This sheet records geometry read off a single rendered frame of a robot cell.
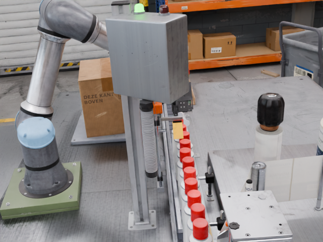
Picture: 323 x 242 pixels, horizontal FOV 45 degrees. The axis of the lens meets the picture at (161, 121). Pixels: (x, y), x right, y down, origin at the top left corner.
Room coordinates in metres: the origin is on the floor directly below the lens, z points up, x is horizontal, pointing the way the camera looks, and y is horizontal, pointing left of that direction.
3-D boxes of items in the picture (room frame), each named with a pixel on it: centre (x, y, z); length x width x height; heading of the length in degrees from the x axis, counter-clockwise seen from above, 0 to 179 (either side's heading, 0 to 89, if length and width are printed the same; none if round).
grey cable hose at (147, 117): (0.86, 0.03, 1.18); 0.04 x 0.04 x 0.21
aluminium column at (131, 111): (0.98, 0.08, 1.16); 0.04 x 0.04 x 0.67; 1
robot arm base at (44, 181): (1.17, 0.42, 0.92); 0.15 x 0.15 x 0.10
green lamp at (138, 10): (0.95, 0.04, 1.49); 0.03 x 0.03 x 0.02
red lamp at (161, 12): (0.91, -0.02, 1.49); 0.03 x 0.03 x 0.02
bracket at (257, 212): (0.60, -0.17, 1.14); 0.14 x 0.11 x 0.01; 1
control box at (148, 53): (0.91, 0.02, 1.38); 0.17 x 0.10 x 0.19; 56
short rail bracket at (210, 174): (1.08, -0.15, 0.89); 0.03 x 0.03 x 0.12; 1
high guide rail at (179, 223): (1.31, -0.02, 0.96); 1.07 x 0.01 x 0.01; 1
